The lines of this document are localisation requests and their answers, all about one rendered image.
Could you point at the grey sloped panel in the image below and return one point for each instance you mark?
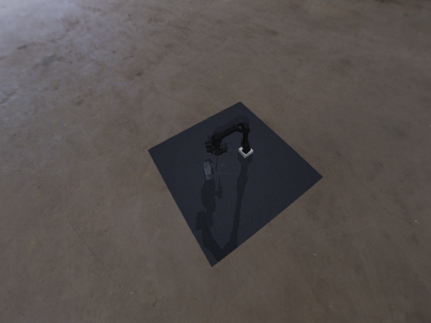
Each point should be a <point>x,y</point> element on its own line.
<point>210,172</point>

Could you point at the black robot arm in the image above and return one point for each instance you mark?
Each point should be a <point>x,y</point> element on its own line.
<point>216,139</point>

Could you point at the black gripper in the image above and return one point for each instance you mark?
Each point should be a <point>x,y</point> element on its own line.
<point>210,150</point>

